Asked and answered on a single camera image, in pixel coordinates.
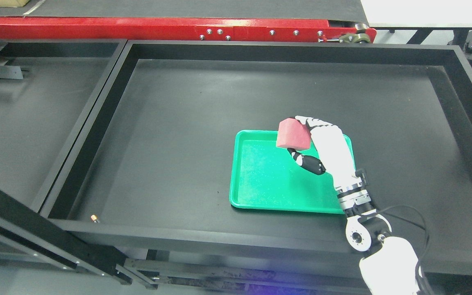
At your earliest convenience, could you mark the pink foam block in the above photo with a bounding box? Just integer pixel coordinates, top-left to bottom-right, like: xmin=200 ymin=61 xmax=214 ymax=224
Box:
xmin=276 ymin=118 xmax=311 ymax=150

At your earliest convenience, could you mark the black metal shelf right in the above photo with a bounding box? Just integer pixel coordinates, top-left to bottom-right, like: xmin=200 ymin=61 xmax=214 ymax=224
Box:
xmin=39 ymin=40 xmax=472 ymax=295

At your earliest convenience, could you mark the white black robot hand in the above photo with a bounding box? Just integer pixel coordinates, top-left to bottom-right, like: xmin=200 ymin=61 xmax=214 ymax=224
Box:
xmin=293 ymin=116 xmax=362 ymax=193

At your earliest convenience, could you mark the black metal shelf left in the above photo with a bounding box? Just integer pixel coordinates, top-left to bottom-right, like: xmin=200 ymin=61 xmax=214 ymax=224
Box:
xmin=0 ymin=39 xmax=132 ymax=285

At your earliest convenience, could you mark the black metal shelf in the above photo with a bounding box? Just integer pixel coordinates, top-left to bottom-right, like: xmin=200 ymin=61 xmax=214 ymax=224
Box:
xmin=0 ymin=39 xmax=132 ymax=285
xmin=39 ymin=40 xmax=472 ymax=295

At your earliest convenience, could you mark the green plastic tray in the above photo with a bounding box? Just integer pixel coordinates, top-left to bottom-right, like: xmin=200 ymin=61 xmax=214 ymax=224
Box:
xmin=229 ymin=129 xmax=343 ymax=214

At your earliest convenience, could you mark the red conveyor frame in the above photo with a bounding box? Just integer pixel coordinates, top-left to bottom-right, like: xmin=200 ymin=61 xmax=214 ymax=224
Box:
xmin=0 ymin=16 xmax=377 ymax=42

